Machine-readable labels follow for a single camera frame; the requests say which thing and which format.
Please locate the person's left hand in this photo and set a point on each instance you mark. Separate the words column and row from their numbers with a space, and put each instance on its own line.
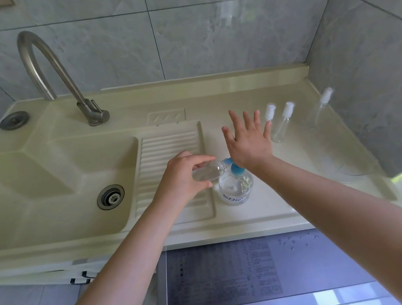
column 179, row 181

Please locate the person's right hand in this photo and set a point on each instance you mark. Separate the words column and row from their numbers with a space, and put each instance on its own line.
column 250, row 145

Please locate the small clear bottle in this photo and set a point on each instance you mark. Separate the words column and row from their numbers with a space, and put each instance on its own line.
column 315, row 115
column 270, row 111
column 208, row 171
column 283, row 122

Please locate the clear hand sanitizer pump bottle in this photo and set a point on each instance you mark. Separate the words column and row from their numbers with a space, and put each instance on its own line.
column 235, row 188

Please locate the person's right forearm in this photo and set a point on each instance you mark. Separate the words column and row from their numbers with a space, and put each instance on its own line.
column 351, row 220

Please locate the person's left forearm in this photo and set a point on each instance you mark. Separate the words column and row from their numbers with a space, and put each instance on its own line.
column 110, row 278

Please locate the steel sink drain strainer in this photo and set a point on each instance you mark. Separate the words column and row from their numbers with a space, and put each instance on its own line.
column 110, row 197

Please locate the grey washing machine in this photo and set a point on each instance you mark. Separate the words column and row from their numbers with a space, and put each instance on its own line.
column 306, row 272

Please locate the curved steel faucet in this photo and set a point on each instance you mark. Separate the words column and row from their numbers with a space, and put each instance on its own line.
column 64, row 75

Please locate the cream sink with washboard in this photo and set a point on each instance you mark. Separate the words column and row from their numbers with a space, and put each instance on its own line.
column 18, row 187

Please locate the round steel hole cover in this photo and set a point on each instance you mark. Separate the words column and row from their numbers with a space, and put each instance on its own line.
column 14, row 120

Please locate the white cabinet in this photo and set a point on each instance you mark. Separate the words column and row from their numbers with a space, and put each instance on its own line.
column 24, row 275

